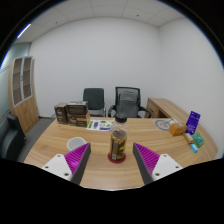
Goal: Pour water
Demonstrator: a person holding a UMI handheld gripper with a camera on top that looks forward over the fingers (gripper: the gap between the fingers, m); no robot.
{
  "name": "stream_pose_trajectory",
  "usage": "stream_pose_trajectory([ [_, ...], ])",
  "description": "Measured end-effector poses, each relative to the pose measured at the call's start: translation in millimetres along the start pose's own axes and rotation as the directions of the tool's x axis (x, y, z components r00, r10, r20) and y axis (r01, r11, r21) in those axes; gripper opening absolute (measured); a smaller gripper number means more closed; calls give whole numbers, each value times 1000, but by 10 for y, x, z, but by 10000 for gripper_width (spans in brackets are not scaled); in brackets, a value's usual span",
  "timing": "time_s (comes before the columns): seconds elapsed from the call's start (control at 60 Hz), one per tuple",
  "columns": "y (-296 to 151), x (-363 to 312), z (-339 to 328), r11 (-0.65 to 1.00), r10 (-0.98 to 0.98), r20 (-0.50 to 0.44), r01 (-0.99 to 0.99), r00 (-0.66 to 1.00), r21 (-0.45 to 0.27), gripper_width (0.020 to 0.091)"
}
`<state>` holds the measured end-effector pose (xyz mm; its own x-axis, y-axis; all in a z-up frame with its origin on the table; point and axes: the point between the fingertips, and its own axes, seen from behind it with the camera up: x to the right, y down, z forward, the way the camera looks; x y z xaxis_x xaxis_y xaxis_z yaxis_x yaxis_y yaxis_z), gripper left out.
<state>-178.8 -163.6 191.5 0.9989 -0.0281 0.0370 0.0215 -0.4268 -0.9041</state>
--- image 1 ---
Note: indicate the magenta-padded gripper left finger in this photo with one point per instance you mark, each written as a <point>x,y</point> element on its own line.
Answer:
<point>76,159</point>

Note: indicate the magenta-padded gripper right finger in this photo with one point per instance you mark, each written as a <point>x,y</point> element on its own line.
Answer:
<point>146,160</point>

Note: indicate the clear black-capped drink bottle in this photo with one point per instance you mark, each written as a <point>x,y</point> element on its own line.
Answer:
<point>118,143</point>

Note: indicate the white ceramic mug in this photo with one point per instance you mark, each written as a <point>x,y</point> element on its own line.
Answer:
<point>75,142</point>

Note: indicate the round grey patterned disc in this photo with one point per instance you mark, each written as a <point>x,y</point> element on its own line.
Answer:
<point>162,124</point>

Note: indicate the white printed leaflet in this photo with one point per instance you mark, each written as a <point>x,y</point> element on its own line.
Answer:
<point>98,125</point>

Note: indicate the orange tissue box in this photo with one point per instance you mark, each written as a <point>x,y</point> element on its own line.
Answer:
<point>177,130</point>

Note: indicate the yellow snack pack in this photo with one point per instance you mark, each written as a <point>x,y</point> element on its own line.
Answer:
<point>188,138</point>

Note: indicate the small dark brown box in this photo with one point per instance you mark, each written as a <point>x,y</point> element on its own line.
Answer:
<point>61,114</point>

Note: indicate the small blue box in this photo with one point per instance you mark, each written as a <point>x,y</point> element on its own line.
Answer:
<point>194,148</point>

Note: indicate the wooden side desk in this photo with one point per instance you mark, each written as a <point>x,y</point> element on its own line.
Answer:
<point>160,106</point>

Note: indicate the green flat box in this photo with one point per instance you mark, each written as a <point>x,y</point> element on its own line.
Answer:
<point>198,140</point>

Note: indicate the purple standing box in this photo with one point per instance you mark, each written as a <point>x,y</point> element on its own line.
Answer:
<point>193,122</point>

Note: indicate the grey mesh office chair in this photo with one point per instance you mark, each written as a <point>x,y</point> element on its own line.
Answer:
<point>128,101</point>

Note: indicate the black office chair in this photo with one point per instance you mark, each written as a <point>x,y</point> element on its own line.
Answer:
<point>94,99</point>

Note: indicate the black leather armchair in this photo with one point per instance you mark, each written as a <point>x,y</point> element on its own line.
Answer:
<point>11,140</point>

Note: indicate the wooden glass-door cabinet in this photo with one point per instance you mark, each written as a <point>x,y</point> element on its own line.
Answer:
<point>26,110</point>

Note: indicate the ceiling light panel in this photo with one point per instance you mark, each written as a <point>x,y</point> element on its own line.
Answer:
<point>24,30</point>

